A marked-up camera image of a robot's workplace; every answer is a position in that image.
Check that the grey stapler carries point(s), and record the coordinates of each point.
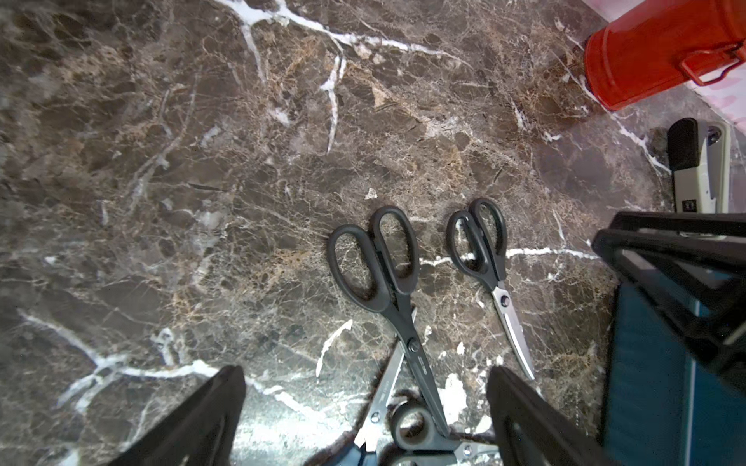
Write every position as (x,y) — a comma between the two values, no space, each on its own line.
(699,159)

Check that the blue handled scissors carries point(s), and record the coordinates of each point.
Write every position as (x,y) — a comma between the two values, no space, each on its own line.
(363,449)

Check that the large black scissors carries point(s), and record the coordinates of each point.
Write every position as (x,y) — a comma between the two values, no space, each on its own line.
(420,429)

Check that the medium black scissors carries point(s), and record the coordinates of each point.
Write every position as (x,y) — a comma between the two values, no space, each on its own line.
(486,234)

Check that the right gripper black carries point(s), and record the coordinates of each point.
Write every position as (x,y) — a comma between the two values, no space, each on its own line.
(705,255)

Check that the red pen holder cup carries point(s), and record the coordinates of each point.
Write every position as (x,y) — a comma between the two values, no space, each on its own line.
(662,44)

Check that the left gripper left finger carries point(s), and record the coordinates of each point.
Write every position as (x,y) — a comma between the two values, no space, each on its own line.
(200,431)

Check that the teal storage box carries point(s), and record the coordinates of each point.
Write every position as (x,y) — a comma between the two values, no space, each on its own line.
(661,407)

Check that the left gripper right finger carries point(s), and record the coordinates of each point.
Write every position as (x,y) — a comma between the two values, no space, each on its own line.
(529,431)

